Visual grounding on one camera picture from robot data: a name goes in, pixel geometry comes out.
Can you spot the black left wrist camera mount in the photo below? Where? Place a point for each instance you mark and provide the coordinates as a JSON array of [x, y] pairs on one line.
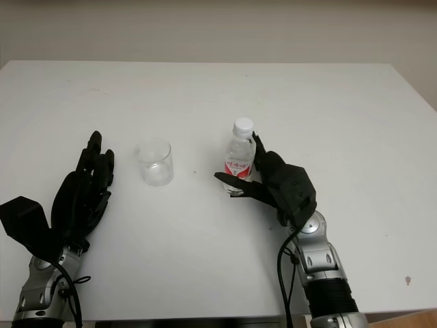
[[24, 222]]

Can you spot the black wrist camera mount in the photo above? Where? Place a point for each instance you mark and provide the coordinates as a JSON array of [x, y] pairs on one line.
[[297, 191], [24, 222]]

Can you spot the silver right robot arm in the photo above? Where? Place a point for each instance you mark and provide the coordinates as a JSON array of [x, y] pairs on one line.
[[324, 273]]

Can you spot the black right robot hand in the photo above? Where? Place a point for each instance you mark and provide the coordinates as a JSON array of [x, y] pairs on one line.
[[264, 171]]

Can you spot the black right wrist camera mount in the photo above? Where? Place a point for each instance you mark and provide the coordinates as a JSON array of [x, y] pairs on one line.
[[297, 191]]

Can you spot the clear plastic cup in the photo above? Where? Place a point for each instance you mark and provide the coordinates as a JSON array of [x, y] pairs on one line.
[[153, 167]]

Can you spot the clear red-label water bottle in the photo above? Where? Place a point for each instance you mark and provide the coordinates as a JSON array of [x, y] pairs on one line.
[[239, 153]]

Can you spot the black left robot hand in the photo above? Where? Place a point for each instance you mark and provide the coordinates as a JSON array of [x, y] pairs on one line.
[[80, 198]]

